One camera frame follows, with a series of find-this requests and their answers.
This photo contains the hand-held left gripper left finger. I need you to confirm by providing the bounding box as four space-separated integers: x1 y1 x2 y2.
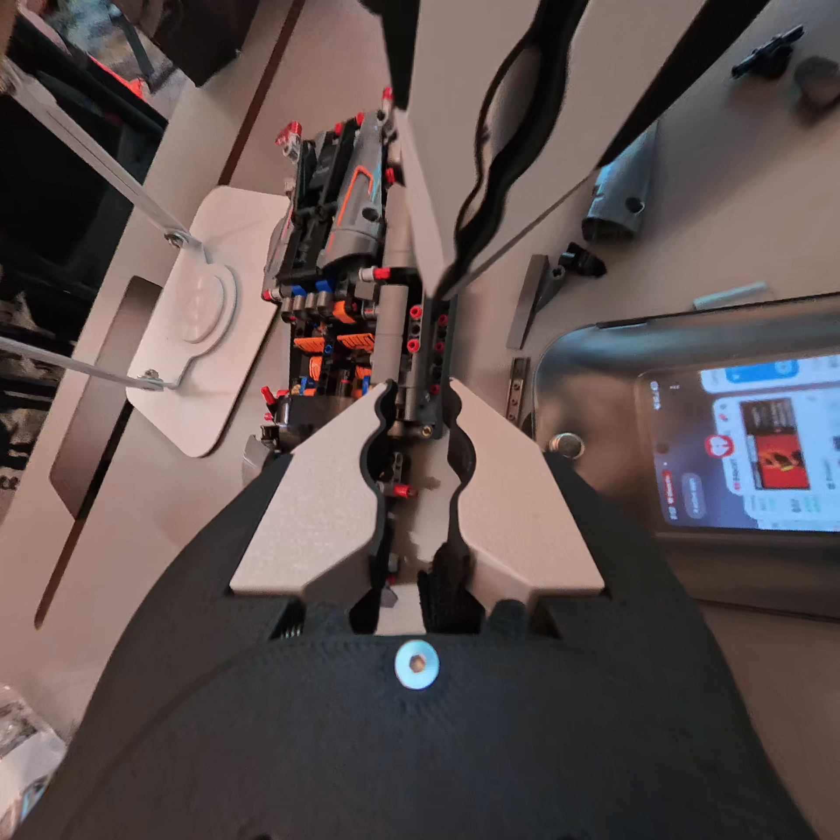
228 381 398 634

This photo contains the black lego pin connector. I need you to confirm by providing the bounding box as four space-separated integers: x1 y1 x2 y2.
730 25 807 81

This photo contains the light grey lego axle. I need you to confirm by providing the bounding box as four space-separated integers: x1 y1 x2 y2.
692 281 769 311

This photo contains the white desk lamp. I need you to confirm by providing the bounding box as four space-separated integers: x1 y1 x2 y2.
0 58 293 459

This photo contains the grey lego car model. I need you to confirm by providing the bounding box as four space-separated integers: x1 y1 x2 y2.
241 85 460 608

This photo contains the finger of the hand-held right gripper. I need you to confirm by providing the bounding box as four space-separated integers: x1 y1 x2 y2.
438 0 770 303
364 0 549 299

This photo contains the grey desk cable flap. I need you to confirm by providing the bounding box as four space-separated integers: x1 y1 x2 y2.
49 276 165 519

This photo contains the clear bag of lego parts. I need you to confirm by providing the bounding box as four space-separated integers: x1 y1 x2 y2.
0 682 70 834

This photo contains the dark grey lego beam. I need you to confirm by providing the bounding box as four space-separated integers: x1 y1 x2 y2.
507 356 532 429

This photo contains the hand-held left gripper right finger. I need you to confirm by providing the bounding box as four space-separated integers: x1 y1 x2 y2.
416 377 606 635

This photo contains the smartphone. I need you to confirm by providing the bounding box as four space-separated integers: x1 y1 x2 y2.
633 351 840 542

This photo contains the grey curved lego panel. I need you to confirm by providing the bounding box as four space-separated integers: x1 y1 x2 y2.
581 121 659 245

